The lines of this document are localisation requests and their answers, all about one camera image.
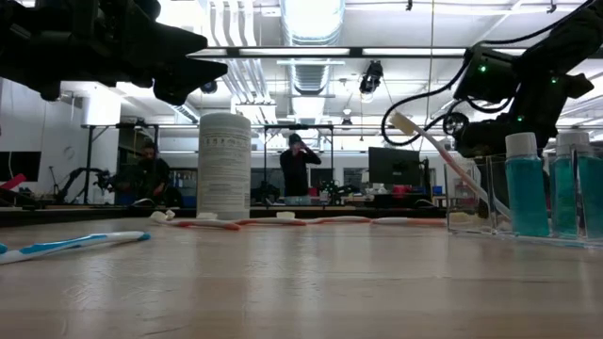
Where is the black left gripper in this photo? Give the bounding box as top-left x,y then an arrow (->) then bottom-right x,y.
44,0 -> 229,106

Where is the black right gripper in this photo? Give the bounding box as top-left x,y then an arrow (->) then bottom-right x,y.
453,72 -> 595,160

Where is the teal mouthwash bottle white cap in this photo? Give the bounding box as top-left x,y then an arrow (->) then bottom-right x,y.
503,132 -> 551,238
549,131 -> 603,241

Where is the white wipes canister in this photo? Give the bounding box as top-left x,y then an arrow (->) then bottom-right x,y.
196,111 -> 253,221

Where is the clear acrylic organizer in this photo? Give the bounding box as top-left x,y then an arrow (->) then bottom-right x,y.
444,140 -> 603,250

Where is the black monitor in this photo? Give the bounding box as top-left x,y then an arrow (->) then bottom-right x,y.
367,146 -> 421,187

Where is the person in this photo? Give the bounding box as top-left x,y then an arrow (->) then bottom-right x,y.
279,133 -> 323,199
122,140 -> 185,208

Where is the black overhead light beam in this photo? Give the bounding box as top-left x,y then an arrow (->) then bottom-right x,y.
187,45 -> 472,60

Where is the red object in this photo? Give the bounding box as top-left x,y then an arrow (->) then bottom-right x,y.
0,172 -> 28,192

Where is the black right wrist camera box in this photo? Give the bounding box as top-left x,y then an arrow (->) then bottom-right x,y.
452,42 -> 519,105

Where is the black background frame stand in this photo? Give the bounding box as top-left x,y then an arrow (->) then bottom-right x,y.
78,121 -> 161,206
263,122 -> 336,208

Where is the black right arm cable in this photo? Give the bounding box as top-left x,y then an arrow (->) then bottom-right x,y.
480,0 -> 595,47
379,56 -> 472,148

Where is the black hanging camera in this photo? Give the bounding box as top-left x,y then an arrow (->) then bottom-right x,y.
358,59 -> 385,95

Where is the silver ceiling duct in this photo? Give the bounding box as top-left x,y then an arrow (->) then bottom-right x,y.
280,0 -> 347,95

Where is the black wall screen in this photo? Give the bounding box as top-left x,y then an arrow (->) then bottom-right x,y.
0,151 -> 42,184

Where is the black aluminium table frame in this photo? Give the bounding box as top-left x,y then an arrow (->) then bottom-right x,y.
0,204 -> 448,230

